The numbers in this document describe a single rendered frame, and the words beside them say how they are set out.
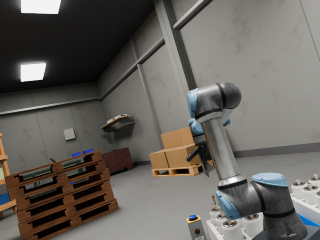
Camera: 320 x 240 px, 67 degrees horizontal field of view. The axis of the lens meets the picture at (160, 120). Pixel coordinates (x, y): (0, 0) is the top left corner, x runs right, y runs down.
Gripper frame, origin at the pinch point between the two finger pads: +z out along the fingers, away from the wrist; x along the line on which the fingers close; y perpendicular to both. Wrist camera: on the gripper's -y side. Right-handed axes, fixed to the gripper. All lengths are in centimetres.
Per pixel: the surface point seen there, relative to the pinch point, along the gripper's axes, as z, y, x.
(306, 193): 24, 51, -11
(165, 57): -198, 39, 395
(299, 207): 33, 47, -4
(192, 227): 18.6, -17.6, -23.4
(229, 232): 24.2, -0.8, -27.4
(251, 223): 23.6, 11.3, -26.9
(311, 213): 32, 47, -16
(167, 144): -8, -12, 350
